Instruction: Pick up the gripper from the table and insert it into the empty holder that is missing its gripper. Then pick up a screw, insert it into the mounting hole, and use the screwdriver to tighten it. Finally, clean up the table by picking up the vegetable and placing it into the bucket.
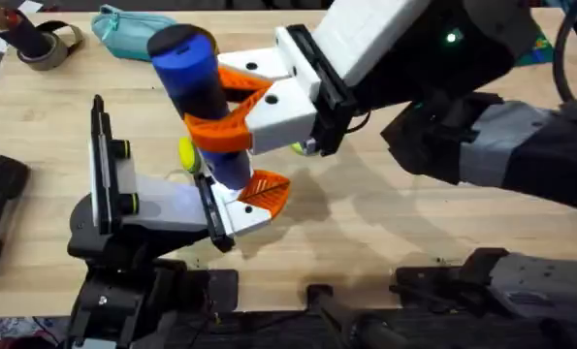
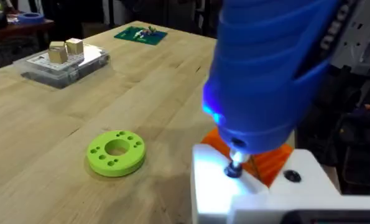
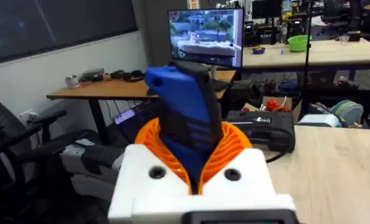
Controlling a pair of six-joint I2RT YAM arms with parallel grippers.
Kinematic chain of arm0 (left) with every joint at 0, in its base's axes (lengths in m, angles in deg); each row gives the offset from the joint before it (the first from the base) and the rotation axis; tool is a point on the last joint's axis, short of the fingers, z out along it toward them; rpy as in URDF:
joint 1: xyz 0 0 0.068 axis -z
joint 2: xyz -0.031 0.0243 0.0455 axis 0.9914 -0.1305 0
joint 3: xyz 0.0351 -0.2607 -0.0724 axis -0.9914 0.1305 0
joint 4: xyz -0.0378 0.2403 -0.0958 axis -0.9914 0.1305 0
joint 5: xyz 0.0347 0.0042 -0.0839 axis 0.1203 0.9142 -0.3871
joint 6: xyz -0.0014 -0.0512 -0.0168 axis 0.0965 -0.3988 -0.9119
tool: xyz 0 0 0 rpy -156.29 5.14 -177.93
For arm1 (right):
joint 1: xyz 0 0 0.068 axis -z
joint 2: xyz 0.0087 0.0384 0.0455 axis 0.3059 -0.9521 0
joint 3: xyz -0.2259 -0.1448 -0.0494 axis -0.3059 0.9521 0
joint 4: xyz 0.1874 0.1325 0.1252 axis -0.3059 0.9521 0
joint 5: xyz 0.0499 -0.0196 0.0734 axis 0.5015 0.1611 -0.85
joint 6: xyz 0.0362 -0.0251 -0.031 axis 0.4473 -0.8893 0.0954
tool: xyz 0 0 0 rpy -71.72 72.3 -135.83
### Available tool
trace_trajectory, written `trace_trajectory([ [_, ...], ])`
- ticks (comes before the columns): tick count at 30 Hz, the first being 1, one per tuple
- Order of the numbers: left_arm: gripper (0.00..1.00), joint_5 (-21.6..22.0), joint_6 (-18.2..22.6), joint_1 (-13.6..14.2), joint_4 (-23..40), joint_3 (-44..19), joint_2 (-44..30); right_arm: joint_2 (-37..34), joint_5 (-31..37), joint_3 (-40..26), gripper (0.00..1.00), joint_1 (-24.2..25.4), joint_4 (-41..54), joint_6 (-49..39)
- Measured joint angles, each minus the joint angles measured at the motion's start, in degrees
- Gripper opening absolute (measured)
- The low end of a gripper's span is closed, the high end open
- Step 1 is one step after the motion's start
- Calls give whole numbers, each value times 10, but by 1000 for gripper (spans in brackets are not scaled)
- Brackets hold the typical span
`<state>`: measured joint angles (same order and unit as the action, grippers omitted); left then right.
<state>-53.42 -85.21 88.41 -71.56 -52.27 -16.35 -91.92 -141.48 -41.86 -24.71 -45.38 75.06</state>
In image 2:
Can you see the white orange left gripper right finger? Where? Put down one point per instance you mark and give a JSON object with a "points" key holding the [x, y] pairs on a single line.
{"points": [[309, 174]]}

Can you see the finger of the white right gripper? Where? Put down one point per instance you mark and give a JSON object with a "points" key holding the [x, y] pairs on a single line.
{"points": [[355, 34]]}

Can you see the white orange left gripper left finger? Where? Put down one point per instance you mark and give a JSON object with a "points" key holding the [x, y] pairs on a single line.
{"points": [[212, 186]]}

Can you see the black screw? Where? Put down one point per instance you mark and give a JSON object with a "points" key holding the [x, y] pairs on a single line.
{"points": [[233, 170]]}

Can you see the blue electric screwdriver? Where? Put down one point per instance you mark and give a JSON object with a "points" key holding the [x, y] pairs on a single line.
{"points": [[265, 77]]}

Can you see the green disc with holes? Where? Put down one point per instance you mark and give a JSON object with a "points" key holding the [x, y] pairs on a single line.
{"points": [[116, 154]]}

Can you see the green board with toy blocks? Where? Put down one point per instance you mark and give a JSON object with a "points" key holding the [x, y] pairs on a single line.
{"points": [[141, 35]]}

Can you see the clear plastic box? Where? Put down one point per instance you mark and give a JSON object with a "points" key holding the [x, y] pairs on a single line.
{"points": [[63, 70]]}

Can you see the wooden cube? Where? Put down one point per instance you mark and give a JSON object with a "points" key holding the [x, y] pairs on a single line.
{"points": [[58, 54], [75, 46]]}

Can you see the blue tape roll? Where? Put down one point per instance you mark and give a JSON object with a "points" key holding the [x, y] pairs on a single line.
{"points": [[30, 18]]}

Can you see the brown side table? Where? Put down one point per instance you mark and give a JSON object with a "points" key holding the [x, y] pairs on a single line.
{"points": [[13, 29]]}

